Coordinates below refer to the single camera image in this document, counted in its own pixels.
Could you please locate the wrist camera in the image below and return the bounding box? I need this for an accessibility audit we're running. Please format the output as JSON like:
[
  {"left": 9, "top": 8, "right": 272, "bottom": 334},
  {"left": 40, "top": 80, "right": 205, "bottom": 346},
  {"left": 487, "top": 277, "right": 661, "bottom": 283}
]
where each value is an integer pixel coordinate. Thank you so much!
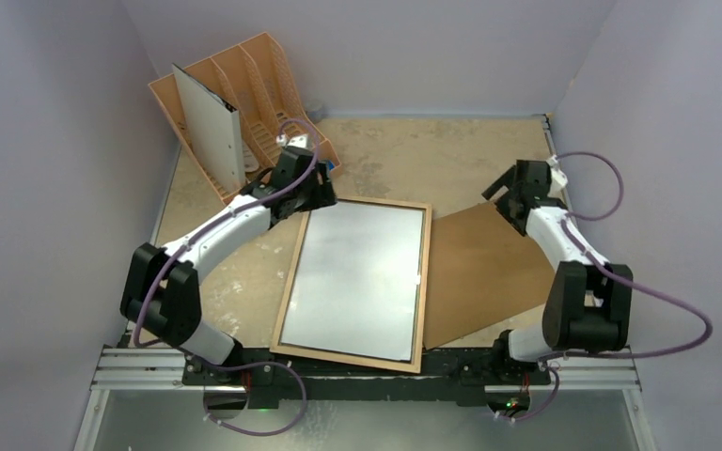
[
  {"left": 275, "top": 133, "right": 313, "bottom": 151},
  {"left": 546, "top": 155, "right": 568, "bottom": 195}
]

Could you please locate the landscape photo print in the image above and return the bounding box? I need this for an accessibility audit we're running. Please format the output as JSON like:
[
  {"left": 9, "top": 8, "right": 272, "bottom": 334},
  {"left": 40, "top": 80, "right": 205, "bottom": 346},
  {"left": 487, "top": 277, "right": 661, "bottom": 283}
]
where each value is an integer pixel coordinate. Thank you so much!
[{"left": 279, "top": 201, "right": 427, "bottom": 363}]

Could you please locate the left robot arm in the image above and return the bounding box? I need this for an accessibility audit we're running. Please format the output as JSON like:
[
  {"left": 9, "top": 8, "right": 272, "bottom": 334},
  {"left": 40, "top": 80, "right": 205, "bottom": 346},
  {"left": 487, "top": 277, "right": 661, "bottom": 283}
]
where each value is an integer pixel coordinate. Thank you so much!
[{"left": 119, "top": 145, "right": 337, "bottom": 384}]

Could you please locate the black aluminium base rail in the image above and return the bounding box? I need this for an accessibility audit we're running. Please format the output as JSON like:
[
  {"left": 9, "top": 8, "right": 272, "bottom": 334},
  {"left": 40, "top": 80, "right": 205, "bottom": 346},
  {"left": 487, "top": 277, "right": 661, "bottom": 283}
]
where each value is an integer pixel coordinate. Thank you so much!
[{"left": 90, "top": 348, "right": 639, "bottom": 414}]

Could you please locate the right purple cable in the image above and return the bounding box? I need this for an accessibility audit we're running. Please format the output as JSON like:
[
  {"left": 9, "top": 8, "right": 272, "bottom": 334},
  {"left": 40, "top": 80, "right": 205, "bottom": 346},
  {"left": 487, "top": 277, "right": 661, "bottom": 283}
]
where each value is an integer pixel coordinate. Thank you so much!
[{"left": 492, "top": 150, "right": 714, "bottom": 425}]

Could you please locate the purple cable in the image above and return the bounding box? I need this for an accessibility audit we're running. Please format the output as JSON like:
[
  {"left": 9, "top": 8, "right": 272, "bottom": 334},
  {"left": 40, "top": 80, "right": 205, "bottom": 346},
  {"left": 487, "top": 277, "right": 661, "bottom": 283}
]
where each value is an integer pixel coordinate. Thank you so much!
[
  {"left": 492, "top": 150, "right": 714, "bottom": 425},
  {"left": 133, "top": 119, "right": 322, "bottom": 438}
]

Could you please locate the brown backing board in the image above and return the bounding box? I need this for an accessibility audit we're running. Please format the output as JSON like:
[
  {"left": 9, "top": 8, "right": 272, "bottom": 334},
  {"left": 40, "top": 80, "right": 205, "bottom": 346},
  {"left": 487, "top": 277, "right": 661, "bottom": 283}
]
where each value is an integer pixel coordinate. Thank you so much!
[{"left": 423, "top": 203, "right": 555, "bottom": 349}]

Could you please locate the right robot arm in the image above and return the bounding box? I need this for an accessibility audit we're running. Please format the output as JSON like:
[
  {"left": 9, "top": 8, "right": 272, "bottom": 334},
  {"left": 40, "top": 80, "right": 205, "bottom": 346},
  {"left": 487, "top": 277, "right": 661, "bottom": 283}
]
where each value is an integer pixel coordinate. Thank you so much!
[{"left": 482, "top": 159, "right": 633, "bottom": 382}]

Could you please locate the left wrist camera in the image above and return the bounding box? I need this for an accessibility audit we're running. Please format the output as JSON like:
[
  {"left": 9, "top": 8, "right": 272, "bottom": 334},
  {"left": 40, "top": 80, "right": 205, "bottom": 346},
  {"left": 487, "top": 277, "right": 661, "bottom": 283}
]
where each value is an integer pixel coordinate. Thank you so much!
[{"left": 275, "top": 133, "right": 313, "bottom": 151}]

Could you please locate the wooden picture frame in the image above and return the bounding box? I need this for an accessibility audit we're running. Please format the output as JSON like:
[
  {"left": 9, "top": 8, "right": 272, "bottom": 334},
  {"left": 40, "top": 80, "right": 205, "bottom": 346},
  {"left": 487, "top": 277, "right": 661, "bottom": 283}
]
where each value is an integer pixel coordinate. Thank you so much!
[{"left": 270, "top": 195, "right": 433, "bottom": 375}]

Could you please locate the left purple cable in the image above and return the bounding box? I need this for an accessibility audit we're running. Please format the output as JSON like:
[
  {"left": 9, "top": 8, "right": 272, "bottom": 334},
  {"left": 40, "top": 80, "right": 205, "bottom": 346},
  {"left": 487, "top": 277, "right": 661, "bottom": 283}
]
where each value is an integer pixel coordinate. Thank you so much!
[{"left": 133, "top": 119, "right": 322, "bottom": 438}]

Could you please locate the orange file organizer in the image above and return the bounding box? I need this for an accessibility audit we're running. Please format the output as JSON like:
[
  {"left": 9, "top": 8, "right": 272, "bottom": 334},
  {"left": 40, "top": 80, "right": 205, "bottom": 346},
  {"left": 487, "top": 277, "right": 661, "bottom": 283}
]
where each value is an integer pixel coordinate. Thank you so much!
[{"left": 149, "top": 32, "right": 312, "bottom": 205}]

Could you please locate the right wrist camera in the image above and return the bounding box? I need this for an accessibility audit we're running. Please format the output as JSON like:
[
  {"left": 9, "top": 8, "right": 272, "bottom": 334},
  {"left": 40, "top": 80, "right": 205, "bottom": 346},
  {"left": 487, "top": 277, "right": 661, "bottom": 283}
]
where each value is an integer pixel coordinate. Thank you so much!
[{"left": 546, "top": 155, "right": 568, "bottom": 195}]

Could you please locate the white binder folder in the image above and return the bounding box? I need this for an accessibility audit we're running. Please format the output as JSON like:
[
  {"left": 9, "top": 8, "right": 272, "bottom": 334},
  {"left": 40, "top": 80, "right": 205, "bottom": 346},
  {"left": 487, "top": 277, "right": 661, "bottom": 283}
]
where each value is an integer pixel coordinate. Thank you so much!
[{"left": 172, "top": 64, "right": 245, "bottom": 193}]

